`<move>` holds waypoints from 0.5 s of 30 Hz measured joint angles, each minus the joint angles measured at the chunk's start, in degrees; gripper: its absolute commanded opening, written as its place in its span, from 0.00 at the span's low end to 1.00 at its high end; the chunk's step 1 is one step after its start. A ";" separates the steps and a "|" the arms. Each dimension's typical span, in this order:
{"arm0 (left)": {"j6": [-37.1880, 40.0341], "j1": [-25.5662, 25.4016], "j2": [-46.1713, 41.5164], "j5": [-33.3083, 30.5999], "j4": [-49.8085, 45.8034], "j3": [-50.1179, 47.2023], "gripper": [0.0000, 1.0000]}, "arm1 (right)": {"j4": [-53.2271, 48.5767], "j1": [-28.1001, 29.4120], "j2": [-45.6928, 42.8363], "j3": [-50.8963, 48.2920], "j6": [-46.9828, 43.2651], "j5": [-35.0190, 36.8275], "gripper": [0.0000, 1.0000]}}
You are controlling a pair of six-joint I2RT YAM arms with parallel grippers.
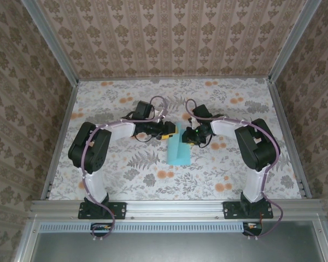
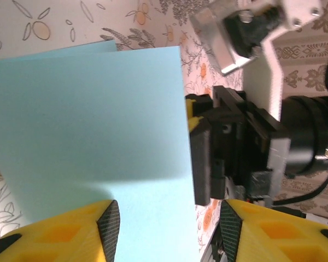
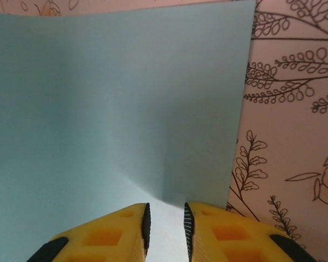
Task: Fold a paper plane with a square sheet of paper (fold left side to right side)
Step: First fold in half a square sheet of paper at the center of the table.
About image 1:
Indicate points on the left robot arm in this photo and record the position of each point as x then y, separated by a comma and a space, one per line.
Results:
120, 130

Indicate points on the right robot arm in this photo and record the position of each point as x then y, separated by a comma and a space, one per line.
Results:
224, 127

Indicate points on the aluminium corner post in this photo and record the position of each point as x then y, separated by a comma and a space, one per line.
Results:
54, 46
292, 41

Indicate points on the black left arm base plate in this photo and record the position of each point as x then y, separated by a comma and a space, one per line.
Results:
117, 210

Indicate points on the thin aluminium wall-side rail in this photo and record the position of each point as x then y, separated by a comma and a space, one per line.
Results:
175, 79

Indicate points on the aluminium side rail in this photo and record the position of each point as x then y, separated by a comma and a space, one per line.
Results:
60, 136
289, 136

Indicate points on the aluminium panel edge rail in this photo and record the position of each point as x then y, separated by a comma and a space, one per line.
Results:
324, 240
26, 240

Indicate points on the aluminium base beam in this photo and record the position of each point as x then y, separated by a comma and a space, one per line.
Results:
175, 208

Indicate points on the turquoise cloth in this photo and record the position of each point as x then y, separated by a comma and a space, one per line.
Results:
177, 158

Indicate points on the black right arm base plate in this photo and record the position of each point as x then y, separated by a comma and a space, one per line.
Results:
231, 210

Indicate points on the grey metal sheet panel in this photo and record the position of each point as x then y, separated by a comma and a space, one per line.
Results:
166, 248

